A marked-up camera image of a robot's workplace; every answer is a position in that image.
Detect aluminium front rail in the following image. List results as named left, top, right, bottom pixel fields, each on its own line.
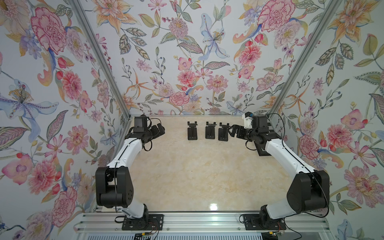
left=74, top=212, right=331, bottom=234

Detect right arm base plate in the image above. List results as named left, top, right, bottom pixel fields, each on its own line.
left=239, top=214, right=287, bottom=231

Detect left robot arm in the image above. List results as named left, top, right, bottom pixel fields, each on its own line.
left=95, top=115, right=165, bottom=220

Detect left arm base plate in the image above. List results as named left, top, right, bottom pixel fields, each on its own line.
left=122, top=214, right=165, bottom=231

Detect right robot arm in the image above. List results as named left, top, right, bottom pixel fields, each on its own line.
left=229, top=113, right=330, bottom=222

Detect black white chessboard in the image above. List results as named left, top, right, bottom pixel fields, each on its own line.
left=253, top=115, right=281, bottom=156

